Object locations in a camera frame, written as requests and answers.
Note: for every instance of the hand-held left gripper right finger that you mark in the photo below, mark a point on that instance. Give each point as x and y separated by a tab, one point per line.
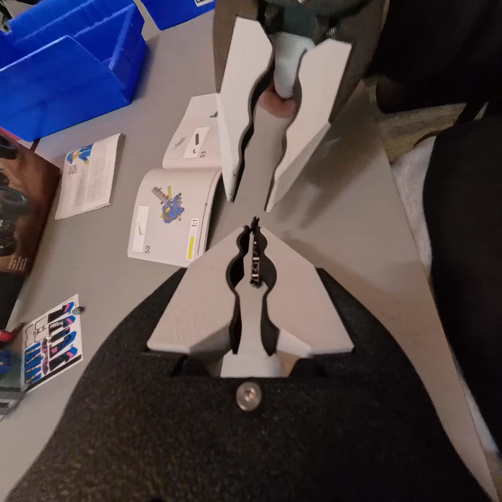
310	313

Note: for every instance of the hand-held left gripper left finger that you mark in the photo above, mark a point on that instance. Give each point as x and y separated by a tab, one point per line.
188	313

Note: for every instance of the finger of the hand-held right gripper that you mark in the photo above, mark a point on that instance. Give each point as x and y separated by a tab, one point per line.
239	78
317	98

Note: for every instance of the black toy beam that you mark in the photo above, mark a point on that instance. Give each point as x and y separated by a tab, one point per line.
257	266

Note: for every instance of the person's right forearm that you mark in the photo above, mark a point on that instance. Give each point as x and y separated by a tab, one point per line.
431	47

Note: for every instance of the toy set box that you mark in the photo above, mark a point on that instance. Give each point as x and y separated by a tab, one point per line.
27	215

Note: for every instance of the person's right hand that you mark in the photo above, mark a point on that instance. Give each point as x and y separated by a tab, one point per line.
280	106

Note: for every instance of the open instruction booklet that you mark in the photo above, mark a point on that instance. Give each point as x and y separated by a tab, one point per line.
157	243

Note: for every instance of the blue plastic bin with tag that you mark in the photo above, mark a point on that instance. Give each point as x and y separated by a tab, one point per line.
172	11

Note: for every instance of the pale fuzzy cloth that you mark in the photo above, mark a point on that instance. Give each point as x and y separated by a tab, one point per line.
411	196

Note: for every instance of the sticker sheet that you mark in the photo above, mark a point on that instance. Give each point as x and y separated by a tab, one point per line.
51	345

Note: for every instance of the thick printed leaflet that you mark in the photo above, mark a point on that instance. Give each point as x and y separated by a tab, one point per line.
94	176

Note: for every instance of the partly built toy car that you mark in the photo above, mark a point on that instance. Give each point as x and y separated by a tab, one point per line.
10	372

